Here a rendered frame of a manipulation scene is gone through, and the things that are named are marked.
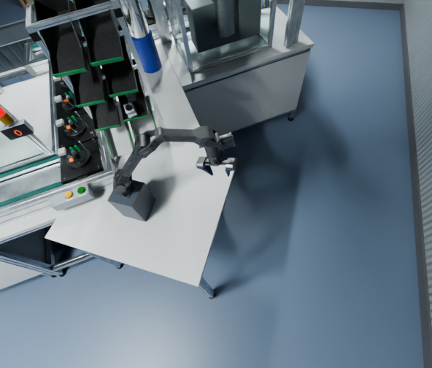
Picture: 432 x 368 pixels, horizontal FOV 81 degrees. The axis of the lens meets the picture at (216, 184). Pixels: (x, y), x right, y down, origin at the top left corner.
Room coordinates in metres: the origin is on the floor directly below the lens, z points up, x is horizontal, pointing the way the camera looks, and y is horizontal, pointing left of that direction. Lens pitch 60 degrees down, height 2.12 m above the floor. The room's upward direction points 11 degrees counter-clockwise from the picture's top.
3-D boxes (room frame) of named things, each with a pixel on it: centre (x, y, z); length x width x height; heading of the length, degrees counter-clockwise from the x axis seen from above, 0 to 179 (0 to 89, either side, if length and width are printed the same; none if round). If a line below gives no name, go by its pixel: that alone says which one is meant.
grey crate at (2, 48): (2.88, 1.77, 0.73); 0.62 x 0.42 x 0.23; 101
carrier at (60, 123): (1.24, 0.81, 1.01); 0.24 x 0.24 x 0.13; 11
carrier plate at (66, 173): (0.99, 0.76, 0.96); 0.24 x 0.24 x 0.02; 11
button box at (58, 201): (0.77, 0.80, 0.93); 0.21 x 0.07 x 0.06; 101
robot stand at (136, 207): (0.66, 0.44, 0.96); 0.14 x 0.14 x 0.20; 64
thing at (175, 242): (0.71, 0.42, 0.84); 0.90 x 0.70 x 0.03; 64
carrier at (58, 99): (1.49, 0.86, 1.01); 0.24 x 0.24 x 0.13; 11
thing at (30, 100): (1.43, 0.85, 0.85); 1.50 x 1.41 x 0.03; 101
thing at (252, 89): (2.05, -0.36, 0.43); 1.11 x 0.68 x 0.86; 101
